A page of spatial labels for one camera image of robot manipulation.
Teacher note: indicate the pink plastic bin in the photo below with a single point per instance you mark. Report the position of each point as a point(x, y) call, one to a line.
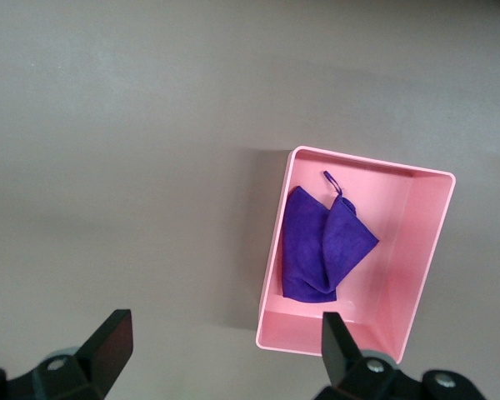
point(404, 266)

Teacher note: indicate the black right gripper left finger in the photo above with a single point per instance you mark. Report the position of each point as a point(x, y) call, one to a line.
point(87, 362)

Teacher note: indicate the purple microfibre cloth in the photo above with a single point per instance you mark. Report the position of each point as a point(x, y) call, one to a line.
point(321, 246)

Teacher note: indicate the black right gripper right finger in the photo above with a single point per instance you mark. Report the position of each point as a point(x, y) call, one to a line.
point(358, 371)

